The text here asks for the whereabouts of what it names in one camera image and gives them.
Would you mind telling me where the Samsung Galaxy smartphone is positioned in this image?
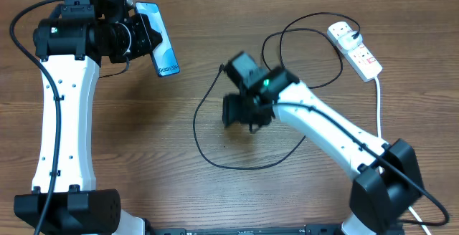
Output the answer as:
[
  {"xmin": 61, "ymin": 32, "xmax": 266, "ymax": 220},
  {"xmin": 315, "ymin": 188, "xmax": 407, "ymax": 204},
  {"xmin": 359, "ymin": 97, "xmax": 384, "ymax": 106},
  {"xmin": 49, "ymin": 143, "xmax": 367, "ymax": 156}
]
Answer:
[{"xmin": 136, "ymin": 1, "xmax": 180, "ymax": 77}]

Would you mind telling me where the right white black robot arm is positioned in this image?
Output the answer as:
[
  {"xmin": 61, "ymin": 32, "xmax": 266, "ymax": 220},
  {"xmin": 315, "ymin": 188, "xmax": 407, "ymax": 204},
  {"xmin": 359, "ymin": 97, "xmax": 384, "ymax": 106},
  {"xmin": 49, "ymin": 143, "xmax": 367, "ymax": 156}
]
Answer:
[{"xmin": 220, "ymin": 52, "xmax": 450, "ymax": 234}]

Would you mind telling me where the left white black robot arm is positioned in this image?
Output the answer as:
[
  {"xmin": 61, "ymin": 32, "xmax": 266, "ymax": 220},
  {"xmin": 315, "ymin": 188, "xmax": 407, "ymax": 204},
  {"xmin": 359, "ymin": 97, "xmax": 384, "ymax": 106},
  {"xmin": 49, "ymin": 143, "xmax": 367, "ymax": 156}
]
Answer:
[{"xmin": 14, "ymin": 0, "xmax": 162, "ymax": 234}]

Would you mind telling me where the white charger plug adapter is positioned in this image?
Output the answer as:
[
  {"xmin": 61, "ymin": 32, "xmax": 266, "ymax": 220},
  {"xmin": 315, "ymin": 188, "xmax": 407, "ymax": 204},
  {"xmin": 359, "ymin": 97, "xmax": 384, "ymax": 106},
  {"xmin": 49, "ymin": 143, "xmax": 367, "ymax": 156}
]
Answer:
[{"xmin": 338, "ymin": 32, "xmax": 363, "ymax": 54}]

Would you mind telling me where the white power strip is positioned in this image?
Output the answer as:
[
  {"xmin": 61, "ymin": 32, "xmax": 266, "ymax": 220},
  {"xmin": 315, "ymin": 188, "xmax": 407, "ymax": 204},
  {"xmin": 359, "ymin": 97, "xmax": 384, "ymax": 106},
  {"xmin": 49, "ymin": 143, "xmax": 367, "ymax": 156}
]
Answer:
[{"xmin": 327, "ymin": 21, "xmax": 382, "ymax": 82}]

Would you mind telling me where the white power strip cord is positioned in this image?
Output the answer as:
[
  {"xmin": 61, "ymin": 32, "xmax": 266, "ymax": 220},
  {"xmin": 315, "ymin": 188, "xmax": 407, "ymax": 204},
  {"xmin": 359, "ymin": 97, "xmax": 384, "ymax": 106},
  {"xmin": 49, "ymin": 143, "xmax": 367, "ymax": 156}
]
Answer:
[{"xmin": 373, "ymin": 76, "xmax": 433, "ymax": 235}]

